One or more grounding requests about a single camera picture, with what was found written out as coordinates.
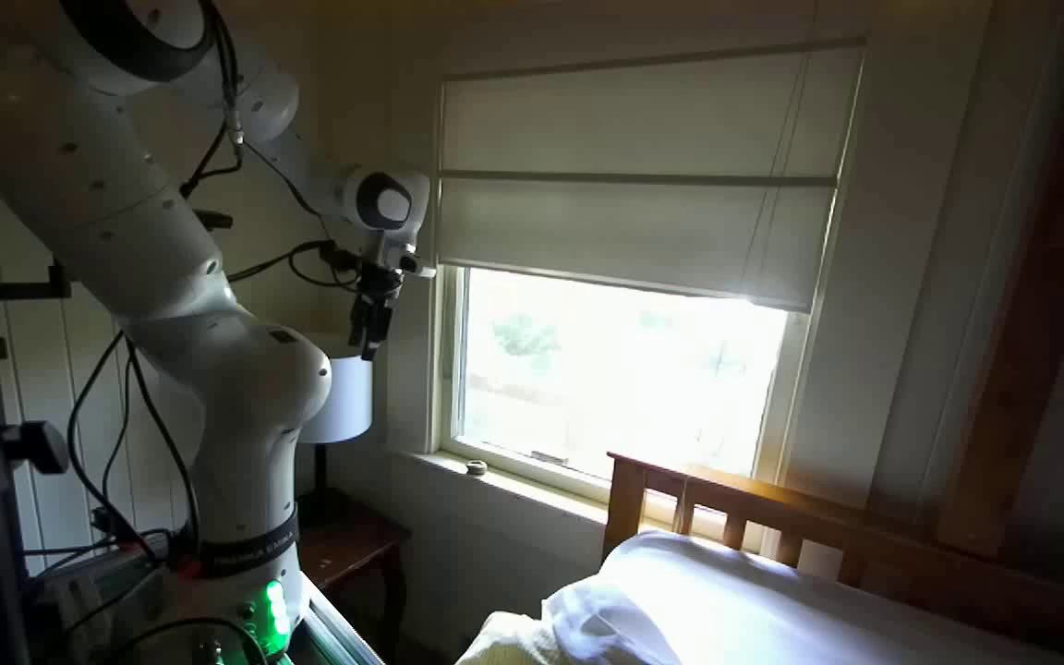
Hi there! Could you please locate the white sheeted mattress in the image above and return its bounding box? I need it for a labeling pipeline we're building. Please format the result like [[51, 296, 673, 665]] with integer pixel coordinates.
[[600, 528, 1064, 665]]

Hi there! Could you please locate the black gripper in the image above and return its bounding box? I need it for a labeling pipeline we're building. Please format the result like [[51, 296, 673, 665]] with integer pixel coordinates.
[[349, 251, 409, 361]]

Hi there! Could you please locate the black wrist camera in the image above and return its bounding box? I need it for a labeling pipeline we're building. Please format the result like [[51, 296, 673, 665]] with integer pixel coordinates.
[[315, 239, 369, 278]]

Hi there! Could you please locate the dark wooden nightstand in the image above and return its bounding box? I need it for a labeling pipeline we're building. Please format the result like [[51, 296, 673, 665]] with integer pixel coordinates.
[[291, 487, 414, 658]]

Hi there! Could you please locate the wooden bed headboard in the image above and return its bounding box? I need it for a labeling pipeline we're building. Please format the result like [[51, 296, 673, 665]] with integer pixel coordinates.
[[601, 447, 1064, 658]]

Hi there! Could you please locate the black clamp bar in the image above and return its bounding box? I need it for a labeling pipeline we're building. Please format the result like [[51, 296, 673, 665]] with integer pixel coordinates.
[[0, 256, 73, 306]]

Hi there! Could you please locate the white framed window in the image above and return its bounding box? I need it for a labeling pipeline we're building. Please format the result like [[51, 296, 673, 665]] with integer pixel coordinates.
[[430, 257, 807, 501]]

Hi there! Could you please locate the wooden bunk bed frame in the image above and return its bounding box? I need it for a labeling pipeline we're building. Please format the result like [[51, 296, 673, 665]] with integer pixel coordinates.
[[936, 0, 1064, 559]]

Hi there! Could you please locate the cream blanket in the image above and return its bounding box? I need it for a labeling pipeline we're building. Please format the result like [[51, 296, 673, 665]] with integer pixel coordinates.
[[456, 575, 684, 665]]

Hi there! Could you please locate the white shade table lamp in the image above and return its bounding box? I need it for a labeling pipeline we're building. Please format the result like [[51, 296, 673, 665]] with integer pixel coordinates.
[[300, 347, 379, 495]]

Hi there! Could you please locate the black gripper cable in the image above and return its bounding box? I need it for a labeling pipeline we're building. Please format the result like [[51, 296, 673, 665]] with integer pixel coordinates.
[[177, 0, 361, 292]]

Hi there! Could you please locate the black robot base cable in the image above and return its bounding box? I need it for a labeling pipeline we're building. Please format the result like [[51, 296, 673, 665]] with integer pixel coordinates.
[[63, 326, 211, 568]]

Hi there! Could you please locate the beige roman shade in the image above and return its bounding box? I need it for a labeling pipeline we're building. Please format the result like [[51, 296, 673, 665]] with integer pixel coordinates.
[[432, 46, 864, 315]]

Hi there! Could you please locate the black round knob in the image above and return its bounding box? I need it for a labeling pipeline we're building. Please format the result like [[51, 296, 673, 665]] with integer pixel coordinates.
[[0, 416, 71, 478]]

